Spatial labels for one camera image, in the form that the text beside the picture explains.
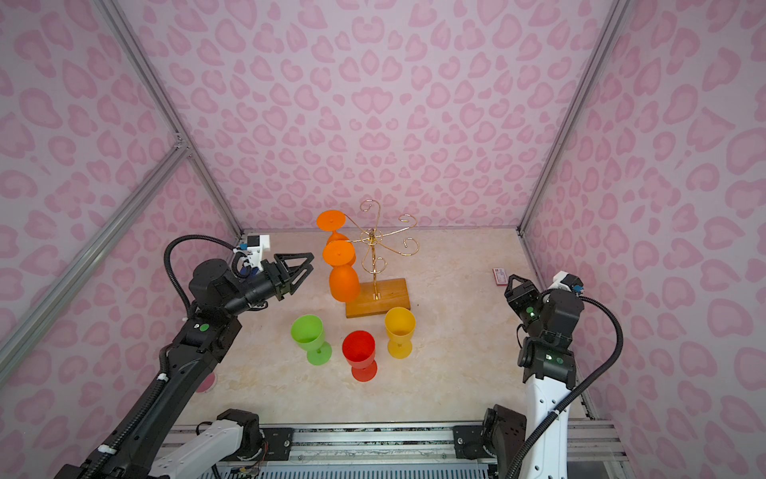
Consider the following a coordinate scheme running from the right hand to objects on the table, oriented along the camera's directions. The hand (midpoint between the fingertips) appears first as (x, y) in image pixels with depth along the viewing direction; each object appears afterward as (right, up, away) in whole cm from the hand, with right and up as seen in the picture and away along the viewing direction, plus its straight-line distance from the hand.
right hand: (513, 280), depth 73 cm
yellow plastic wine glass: (-27, -14, +11) cm, 33 cm away
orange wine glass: (-45, +15, +4) cm, 47 cm away
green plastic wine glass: (-52, -16, +10) cm, 56 cm away
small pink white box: (+8, -1, +31) cm, 32 cm away
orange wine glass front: (-42, 0, +4) cm, 42 cm away
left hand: (-46, +5, -8) cm, 47 cm away
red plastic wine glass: (-38, -17, +1) cm, 42 cm away
